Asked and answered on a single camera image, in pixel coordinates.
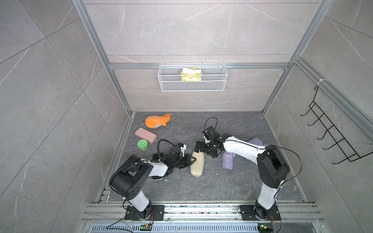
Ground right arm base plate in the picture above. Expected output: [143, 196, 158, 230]
[238, 204, 282, 221]

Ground aluminium mounting rail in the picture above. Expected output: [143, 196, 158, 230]
[80, 201, 329, 233]

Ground pink hard case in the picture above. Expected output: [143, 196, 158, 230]
[135, 128, 157, 144]

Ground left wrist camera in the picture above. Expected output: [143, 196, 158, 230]
[176, 143, 187, 157]

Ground purple folded umbrella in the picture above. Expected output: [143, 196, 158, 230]
[222, 151, 236, 170]

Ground green lidded air freshener can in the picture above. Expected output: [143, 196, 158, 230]
[137, 139, 149, 151]

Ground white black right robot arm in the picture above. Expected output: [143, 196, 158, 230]
[195, 126, 289, 210]

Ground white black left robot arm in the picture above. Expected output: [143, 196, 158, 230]
[109, 143, 197, 215]

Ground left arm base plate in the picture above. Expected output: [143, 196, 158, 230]
[124, 205, 165, 221]

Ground white zippered umbrella sleeve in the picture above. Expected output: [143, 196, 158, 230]
[190, 151, 205, 177]

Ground purple zippered umbrella sleeve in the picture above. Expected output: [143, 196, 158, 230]
[248, 138, 265, 146]

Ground orange plush whale toy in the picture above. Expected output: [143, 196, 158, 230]
[145, 114, 172, 129]

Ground yellow packet in basket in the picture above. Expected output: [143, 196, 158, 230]
[181, 68, 202, 82]

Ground white wire wall basket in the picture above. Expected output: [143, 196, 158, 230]
[157, 64, 228, 92]

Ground black wire hook rack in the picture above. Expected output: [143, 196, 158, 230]
[300, 86, 373, 165]

